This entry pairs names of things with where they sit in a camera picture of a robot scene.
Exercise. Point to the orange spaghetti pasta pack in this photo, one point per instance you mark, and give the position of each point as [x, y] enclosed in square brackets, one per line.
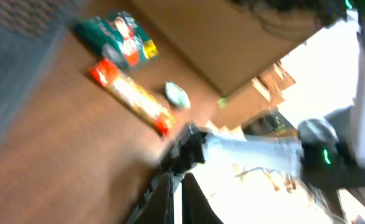
[133, 95]

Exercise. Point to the small pale green packet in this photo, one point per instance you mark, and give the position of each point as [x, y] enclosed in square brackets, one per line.
[177, 96]

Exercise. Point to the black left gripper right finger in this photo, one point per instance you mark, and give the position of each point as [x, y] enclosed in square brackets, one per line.
[195, 207]

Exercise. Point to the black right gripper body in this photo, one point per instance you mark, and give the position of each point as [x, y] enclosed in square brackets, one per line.
[186, 151]

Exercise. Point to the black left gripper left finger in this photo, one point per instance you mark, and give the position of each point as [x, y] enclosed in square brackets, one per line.
[160, 208]

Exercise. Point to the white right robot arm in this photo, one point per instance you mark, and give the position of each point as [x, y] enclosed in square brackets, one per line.
[329, 153]

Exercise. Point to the green Nescafe coffee bag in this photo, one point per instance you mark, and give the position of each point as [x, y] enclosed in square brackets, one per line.
[119, 38]

